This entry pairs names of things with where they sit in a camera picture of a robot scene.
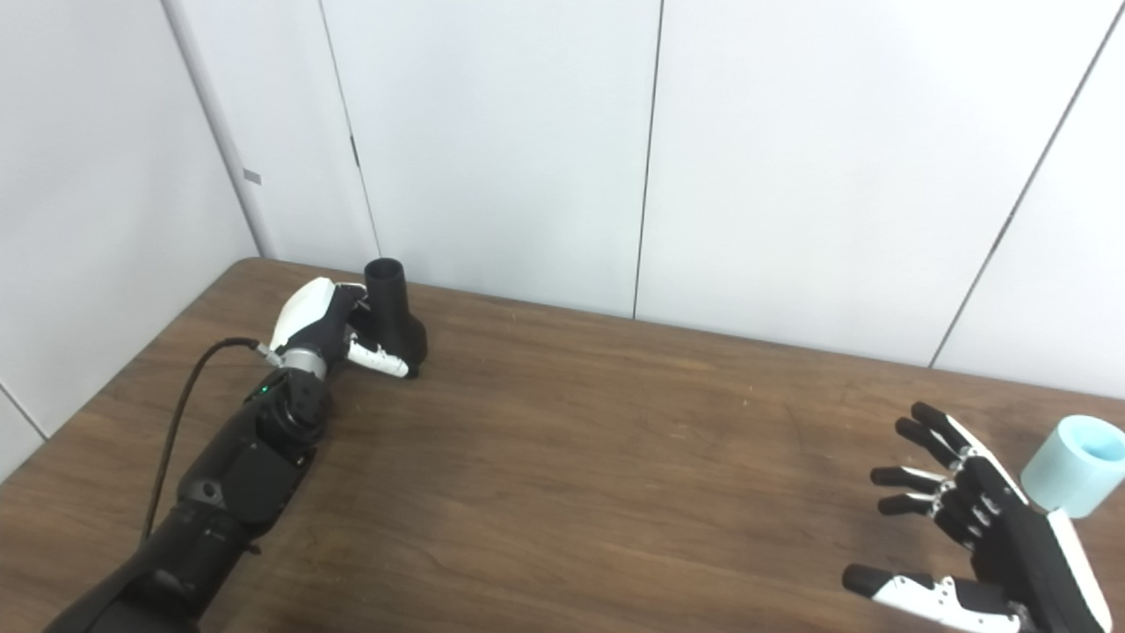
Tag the white wall corner post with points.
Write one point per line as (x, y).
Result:
(215, 114)

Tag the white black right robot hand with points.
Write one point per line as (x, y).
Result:
(1019, 541)

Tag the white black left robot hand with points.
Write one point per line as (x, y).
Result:
(308, 316)

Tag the black funnel-shaped nozzle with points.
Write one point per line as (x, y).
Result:
(397, 330)

